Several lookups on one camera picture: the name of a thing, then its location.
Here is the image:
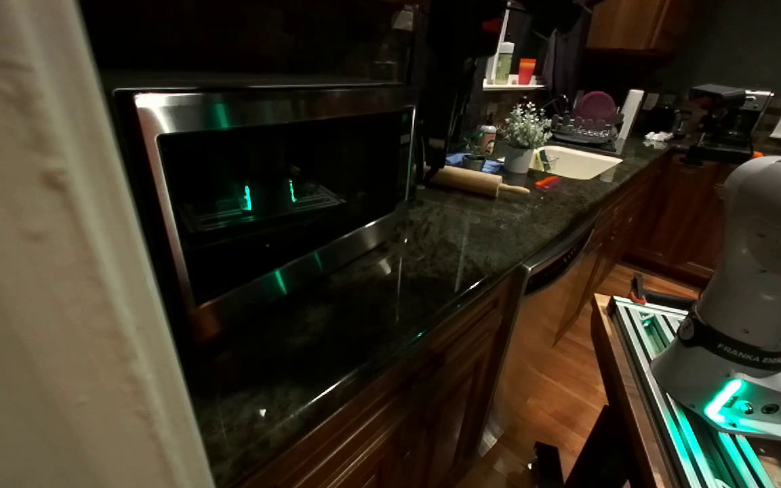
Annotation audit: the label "stainless steel microwave oven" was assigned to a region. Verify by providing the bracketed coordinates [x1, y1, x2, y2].
[113, 87, 420, 340]

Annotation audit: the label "stainless steel microwave body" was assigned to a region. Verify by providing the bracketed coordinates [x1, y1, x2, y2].
[103, 71, 424, 347]

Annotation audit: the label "wooden rolling pin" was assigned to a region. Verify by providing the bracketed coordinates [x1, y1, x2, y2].
[429, 163, 533, 204]

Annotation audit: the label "blue cloth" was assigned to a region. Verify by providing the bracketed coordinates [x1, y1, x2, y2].
[441, 149, 506, 175]

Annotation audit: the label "glass jar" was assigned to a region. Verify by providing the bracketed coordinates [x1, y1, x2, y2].
[472, 122, 502, 159]

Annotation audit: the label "wooden base cabinet with knob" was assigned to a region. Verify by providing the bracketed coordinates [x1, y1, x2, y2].
[236, 265, 529, 488]

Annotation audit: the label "potted plant in white pot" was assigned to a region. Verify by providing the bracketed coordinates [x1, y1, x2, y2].
[499, 101, 555, 175]

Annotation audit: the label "white kitchen sink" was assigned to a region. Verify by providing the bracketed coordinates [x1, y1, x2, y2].
[529, 144, 626, 183]

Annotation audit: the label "orange cup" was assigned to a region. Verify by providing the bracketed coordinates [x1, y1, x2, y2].
[514, 53, 538, 87]

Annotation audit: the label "dish rack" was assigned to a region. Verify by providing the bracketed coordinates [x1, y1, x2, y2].
[549, 117, 620, 149]

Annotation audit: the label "purple plate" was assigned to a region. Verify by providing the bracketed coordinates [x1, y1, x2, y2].
[572, 87, 620, 129]

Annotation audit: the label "white cutting board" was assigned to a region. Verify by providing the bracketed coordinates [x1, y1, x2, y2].
[613, 87, 648, 153]

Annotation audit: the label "white crumpled cloth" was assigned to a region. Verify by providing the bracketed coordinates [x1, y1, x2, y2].
[639, 129, 677, 152]

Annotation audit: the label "wooden corner base cabinets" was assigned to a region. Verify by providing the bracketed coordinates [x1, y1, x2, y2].
[587, 149, 738, 284]

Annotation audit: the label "black coffee machine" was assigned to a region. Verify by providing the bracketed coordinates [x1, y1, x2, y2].
[677, 82, 778, 164]

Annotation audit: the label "dishwasher with steel handle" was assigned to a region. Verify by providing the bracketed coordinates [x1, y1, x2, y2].
[494, 218, 601, 437]

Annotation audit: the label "white wall shelf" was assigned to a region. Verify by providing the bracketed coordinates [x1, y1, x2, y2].
[479, 78, 548, 95]

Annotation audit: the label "wooden wall cabinet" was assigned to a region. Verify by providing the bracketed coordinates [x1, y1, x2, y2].
[583, 0, 704, 60]

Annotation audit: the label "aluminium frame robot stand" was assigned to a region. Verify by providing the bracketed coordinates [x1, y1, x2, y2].
[587, 290, 781, 488]

